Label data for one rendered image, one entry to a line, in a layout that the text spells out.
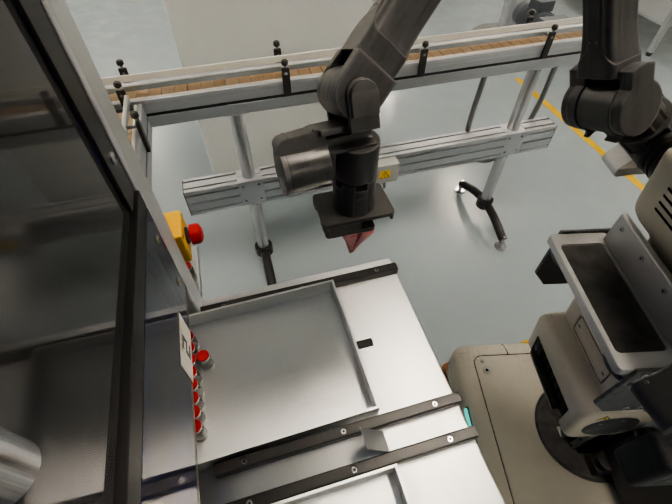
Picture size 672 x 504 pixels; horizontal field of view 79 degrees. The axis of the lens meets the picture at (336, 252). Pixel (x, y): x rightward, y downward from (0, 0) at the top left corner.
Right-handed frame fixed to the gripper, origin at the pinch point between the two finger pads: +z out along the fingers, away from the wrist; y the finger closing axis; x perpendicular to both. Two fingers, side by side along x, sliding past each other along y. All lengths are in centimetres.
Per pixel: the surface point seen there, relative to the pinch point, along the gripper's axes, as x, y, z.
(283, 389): 11.2, 14.7, 20.3
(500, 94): -197, -184, 105
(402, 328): 5.9, -9.3, 20.1
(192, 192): -85, 32, 54
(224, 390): 8.5, 24.4, 20.4
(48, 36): -3.9, 28.0, -32.5
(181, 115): -83, 28, 21
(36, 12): -4.1, 28.0, -34.4
